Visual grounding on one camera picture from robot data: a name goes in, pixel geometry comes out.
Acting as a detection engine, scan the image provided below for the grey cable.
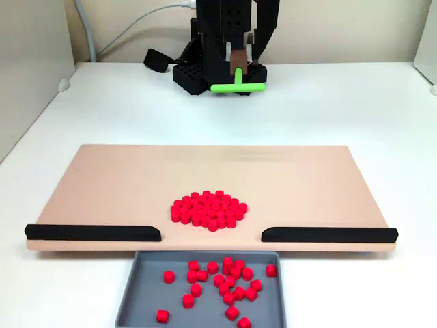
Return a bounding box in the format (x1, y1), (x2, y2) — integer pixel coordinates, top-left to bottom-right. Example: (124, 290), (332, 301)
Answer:
(73, 0), (97, 63)

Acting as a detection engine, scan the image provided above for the white power cable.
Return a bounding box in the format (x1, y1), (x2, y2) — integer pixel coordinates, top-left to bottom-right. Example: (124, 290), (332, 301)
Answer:
(97, 0), (195, 57)

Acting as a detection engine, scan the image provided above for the beige flat board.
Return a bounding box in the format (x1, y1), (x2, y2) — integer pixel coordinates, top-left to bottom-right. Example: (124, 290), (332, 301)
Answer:
(25, 144), (399, 254)

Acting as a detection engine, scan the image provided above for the black edge rail strip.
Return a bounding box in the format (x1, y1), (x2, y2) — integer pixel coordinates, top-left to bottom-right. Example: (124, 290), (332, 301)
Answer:
(261, 225), (399, 244)
(24, 223), (162, 243)

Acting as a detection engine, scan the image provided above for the green T-shaped pusher tool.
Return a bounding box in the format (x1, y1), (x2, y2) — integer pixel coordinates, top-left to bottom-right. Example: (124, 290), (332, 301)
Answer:
(210, 49), (266, 94)

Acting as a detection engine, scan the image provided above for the black clamp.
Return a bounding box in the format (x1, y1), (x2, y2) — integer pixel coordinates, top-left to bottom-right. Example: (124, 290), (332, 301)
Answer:
(143, 48), (175, 73)

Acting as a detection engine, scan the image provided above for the grey rectangular tray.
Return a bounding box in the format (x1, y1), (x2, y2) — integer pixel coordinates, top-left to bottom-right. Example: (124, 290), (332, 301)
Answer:
(115, 251), (287, 328)

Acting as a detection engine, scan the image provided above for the heap of red granules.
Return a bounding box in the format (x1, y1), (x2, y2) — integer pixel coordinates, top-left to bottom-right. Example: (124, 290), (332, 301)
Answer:
(169, 190), (249, 232)

